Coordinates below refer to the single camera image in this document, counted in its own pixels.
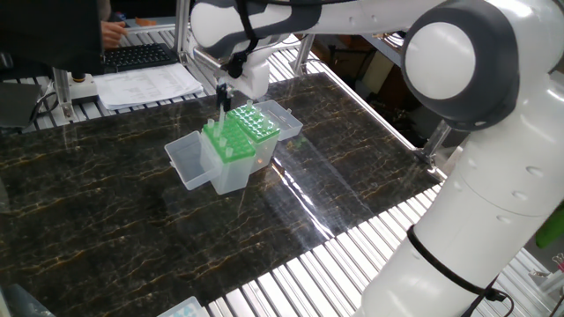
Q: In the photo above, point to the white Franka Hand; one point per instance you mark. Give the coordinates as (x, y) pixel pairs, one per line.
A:
(255, 79)

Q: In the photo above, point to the clear tip box green rack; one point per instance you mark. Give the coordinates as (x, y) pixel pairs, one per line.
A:
(264, 154)
(233, 178)

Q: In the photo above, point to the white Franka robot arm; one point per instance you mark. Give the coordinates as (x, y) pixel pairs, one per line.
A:
(440, 61)

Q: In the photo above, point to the bare person hand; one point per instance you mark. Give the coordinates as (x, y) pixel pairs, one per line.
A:
(112, 33)

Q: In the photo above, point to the white paper stack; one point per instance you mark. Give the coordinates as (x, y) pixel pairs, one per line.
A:
(141, 86)

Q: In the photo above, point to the black keyboard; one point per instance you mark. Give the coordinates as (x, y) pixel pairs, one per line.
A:
(136, 56)

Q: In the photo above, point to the small orange object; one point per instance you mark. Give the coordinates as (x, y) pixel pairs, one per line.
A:
(145, 21)

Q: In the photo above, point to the white stand base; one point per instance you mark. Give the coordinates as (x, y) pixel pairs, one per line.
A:
(86, 90)

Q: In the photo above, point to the beige cardboard panel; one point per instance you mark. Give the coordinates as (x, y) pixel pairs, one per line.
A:
(376, 75)

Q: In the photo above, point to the black marble pattern board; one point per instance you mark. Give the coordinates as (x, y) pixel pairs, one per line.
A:
(132, 246)

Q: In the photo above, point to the black computer monitor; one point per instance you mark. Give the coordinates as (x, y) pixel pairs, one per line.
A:
(44, 35)

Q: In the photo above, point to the black flat box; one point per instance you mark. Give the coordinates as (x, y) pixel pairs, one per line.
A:
(17, 105)

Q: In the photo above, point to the diagonal aluminium strut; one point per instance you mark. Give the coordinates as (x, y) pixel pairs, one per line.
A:
(434, 143)

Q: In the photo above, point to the clear tip box blue rack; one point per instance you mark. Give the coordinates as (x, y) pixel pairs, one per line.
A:
(183, 310)

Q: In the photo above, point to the grey rounded object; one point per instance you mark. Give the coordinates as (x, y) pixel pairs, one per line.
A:
(22, 306)

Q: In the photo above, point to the green flat object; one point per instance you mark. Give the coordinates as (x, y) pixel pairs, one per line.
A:
(554, 229)

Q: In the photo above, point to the tall aluminium frame post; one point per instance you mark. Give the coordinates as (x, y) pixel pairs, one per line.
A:
(181, 26)

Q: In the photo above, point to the short aluminium frame post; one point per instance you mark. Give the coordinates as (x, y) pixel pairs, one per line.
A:
(62, 92)

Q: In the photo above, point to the grey metal shelf rail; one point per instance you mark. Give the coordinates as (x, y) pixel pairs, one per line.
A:
(383, 48)

